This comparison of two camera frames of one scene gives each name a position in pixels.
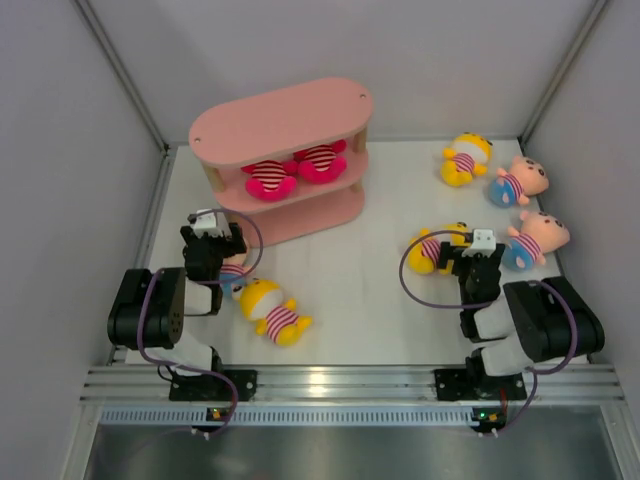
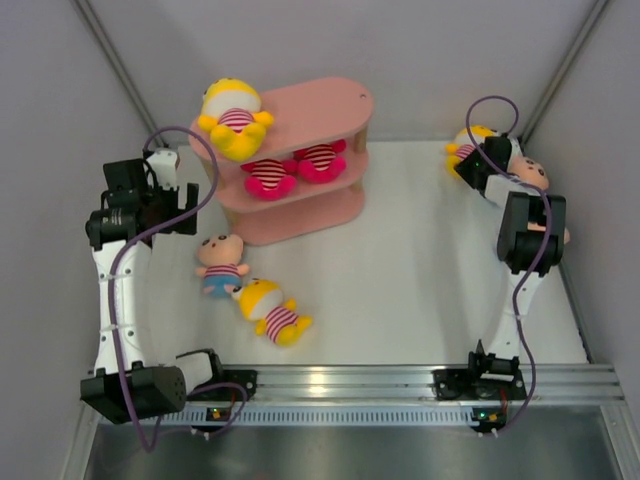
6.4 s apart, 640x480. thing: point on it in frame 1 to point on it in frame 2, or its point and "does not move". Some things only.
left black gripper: (231, 245) to (171, 197)
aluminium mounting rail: (353, 383) does not move
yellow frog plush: (423, 252) to (231, 112)
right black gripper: (448, 252) to (463, 168)
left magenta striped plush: (271, 180) does not move
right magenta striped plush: (322, 163) does not move
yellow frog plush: (277, 318) does not move
